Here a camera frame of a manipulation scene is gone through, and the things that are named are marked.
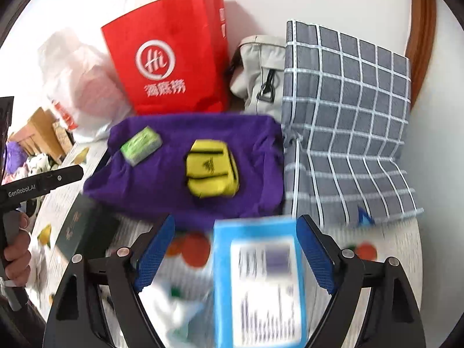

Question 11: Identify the wooden door frame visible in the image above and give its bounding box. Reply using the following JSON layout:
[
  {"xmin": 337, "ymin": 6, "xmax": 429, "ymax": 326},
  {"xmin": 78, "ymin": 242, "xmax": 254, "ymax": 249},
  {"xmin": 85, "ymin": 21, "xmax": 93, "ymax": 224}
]
[{"xmin": 404, "ymin": 0, "xmax": 437, "ymax": 111}]

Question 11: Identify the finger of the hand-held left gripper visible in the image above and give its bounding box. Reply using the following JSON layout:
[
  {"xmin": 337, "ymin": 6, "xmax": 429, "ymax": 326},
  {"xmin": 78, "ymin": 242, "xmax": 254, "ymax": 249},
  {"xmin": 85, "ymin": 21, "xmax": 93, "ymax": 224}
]
[{"xmin": 36, "ymin": 164, "xmax": 85, "ymax": 193}]

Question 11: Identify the small blue tag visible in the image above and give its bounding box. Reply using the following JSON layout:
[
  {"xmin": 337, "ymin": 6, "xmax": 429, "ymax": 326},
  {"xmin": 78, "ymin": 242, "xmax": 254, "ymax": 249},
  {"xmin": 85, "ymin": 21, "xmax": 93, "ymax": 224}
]
[{"xmin": 357, "ymin": 206, "xmax": 375, "ymax": 225}]

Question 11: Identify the white patterned cloth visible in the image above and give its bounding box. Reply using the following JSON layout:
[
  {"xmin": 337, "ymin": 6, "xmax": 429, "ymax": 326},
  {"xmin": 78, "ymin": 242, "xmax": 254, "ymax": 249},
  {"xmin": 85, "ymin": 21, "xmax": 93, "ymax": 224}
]
[{"xmin": 25, "ymin": 152, "xmax": 49, "ymax": 175}]

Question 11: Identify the blue and white box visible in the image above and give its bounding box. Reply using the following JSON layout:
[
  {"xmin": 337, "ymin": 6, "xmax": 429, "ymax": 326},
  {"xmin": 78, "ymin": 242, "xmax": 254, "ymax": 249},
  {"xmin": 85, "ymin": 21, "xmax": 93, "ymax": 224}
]
[{"xmin": 212, "ymin": 215, "xmax": 309, "ymax": 348}]

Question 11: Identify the grey checked cloth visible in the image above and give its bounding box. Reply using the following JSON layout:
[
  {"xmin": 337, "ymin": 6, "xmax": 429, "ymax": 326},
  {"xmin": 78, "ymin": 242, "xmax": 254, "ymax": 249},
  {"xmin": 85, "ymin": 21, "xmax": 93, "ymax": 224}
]
[{"xmin": 281, "ymin": 20, "xmax": 425, "ymax": 225}]

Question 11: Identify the purple fuzzy cloth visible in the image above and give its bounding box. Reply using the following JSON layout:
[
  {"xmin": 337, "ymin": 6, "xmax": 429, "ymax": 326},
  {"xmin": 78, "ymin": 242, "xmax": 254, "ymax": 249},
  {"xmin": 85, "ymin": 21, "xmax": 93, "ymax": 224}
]
[{"xmin": 5, "ymin": 141, "xmax": 28, "ymax": 176}]

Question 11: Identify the white plastic bag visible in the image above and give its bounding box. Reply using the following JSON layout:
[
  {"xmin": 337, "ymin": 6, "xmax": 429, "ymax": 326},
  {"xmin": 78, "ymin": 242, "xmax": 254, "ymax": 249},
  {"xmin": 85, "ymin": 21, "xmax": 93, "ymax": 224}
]
[{"xmin": 36, "ymin": 29, "xmax": 133, "ymax": 144}]

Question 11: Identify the dark green booklet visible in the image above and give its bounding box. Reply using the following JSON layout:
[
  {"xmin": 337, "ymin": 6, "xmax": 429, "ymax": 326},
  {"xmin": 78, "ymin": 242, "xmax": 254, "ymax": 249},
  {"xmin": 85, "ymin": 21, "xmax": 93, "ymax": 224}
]
[{"xmin": 54, "ymin": 196, "xmax": 121, "ymax": 266}]

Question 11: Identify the person's left forearm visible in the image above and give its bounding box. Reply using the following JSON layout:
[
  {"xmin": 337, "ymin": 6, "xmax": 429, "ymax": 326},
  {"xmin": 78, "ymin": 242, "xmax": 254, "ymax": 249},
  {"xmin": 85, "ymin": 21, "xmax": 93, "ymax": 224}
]
[{"xmin": 0, "ymin": 290, "xmax": 49, "ymax": 348}]

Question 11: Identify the person's left hand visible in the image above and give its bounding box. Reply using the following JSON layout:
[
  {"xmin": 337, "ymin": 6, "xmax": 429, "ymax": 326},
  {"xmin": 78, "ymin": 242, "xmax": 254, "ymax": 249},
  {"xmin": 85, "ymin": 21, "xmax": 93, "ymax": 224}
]
[{"xmin": 3, "ymin": 211, "xmax": 34, "ymax": 291}]

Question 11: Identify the red paper bag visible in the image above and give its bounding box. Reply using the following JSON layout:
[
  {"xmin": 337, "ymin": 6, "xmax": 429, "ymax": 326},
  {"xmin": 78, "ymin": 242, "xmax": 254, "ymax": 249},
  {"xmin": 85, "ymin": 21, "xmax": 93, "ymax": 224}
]
[{"xmin": 101, "ymin": 0, "xmax": 230, "ymax": 116}]

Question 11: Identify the yellow mini backpack pouch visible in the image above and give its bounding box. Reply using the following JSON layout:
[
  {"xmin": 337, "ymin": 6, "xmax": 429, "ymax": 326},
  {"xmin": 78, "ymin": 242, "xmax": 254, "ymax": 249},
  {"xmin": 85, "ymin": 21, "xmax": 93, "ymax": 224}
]
[{"xmin": 186, "ymin": 139, "xmax": 240, "ymax": 199}]

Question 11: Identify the green tissue pack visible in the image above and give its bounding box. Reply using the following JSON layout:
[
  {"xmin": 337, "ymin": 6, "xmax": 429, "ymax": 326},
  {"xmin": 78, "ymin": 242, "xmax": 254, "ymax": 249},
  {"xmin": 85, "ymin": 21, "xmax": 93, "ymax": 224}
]
[{"xmin": 120, "ymin": 126, "xmax": 162, "ymax": 165}]

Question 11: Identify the beige canvas backpack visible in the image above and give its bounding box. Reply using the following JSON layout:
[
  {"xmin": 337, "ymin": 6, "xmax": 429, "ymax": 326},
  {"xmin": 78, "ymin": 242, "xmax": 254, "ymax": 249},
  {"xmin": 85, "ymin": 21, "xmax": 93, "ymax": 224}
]
[{"xmin": 228, "ymin": 35, "xmax": 291, "ymax": 120}]

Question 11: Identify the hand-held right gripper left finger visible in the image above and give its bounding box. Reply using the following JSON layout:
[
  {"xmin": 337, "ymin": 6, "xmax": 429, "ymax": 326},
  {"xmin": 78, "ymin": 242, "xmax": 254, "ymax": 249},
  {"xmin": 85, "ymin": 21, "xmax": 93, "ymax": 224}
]
[{"xmin": 45, "ymin": 214, "xmax": 176, "ymax": 348}]

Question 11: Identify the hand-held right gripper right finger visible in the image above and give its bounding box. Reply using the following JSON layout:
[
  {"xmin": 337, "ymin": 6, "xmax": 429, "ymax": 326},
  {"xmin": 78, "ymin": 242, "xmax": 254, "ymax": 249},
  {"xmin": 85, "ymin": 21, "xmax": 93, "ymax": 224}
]
[{"xmin": 295, "ymin": 214, "xmax": 426, "ymax": 348}]

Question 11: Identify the cardboard box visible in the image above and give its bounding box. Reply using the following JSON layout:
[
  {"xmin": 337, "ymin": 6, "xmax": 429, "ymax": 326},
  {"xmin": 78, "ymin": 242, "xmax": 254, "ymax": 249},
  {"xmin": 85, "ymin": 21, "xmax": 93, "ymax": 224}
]
[{"xmin": 16, "ymin": 108, "xmax": 75, "ymax": 165}]

